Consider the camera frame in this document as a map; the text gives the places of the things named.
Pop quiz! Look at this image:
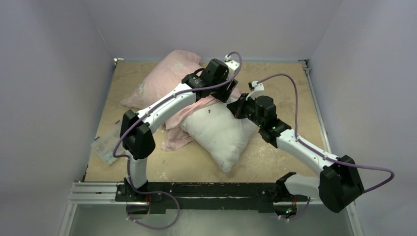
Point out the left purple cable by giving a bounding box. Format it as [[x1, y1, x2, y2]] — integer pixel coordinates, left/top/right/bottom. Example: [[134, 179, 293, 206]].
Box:
[[112, 51, 243, 196]]

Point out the white pillow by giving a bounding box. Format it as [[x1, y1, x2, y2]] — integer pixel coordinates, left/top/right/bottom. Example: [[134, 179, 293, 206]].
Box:
[[180, 103, 258, 173]]

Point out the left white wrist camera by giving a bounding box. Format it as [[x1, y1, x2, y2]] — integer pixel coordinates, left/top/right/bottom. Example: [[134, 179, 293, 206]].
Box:
[[225, 60, 240, 80]]

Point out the clear plastic bag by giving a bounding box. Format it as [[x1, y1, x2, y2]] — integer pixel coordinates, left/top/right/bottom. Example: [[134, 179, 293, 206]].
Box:
[[90, 120, 121, 165]]

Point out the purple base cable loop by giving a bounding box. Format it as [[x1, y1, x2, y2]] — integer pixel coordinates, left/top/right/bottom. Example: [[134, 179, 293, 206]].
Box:
[[126, 190, 180, 231]]

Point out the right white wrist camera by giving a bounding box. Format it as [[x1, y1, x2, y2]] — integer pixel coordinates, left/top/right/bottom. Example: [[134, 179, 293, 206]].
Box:
[[246, 81, 265, 100]]

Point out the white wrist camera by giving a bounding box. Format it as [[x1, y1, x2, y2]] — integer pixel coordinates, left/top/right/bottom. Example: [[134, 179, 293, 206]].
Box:
[[246, 81, 265, 100], [225, 60, 240, 80]]

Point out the pink pillow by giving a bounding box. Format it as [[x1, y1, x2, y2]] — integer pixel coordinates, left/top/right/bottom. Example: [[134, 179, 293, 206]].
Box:
[[120, 49, 243, 152]]

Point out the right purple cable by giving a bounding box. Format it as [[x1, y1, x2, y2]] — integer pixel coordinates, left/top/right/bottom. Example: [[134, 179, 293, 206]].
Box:
[[255, 73, 395, 194]]

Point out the black base bar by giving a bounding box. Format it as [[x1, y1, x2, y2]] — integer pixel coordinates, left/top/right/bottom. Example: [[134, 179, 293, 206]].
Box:
[[115, 182, 307, 214]]

